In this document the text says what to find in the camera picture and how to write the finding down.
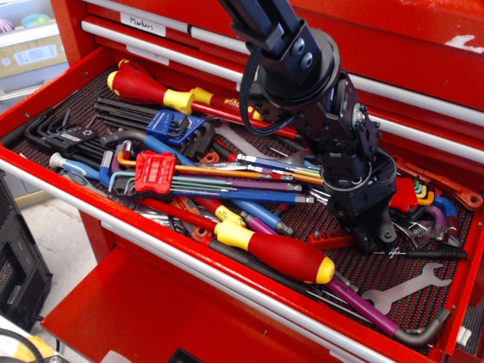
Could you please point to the cardboard box with label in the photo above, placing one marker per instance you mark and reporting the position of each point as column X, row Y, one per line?
column 33, row 55

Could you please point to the wiha red yellow screwdriver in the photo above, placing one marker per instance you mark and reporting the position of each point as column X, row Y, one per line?
column 224, row 107

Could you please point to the blue holder black hex keys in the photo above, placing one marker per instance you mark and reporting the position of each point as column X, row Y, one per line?
column 192, row 135

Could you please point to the purple large hex key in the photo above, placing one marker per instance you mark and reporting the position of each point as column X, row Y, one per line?
column 363, row 304

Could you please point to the red holder colourful hex keys right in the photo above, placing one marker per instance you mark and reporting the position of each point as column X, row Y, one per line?
column 406, row 194

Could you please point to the large red yellow screwdriver back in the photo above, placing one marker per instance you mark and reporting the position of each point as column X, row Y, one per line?
column 133, row 83

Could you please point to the red tool chest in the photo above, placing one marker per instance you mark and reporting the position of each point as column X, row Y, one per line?
column 424, row 53

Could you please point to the thin black precision screwdriver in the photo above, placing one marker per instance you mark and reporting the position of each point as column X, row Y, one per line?
column 437, row 255

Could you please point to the red holder colourful hex keys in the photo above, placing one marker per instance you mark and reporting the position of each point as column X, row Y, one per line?
column 162, row 175
column 406, row 194

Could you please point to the lower red drawer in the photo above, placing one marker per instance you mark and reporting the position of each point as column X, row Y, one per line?
column 148, row 310

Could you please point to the white markers label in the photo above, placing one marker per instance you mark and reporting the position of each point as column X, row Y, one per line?
column 142, row 24

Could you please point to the red holder colourful hex keys left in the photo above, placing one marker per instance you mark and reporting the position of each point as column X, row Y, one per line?
column 162, row 175

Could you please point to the flat grey open wrench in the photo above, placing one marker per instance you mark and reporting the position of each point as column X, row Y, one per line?
column 383, row 300

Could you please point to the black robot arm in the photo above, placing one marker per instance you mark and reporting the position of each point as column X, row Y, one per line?
column 294, row 78

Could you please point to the black torx key set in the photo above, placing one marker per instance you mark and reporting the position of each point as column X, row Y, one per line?
column 51, row 134

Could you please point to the blue white handled tool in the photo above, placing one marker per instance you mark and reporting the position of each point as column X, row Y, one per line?
column 56, row 160

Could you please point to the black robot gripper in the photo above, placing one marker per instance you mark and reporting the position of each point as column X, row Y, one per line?
column 375, row 224

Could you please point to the open red tool drawer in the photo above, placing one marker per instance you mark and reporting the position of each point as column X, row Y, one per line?
column 243, row 296

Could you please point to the large red yellow screwdriver front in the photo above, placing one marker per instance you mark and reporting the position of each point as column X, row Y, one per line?
column 287, row 255

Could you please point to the large red yellow screwdriver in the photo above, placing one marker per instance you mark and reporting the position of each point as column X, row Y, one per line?
column 287, row 255
column 133, row 83

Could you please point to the orange red flat wrench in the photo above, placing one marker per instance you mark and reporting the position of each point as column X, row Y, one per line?
column 470, row 199

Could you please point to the red bit holder with bits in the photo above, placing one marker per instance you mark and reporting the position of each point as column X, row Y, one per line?
column 330, row 240

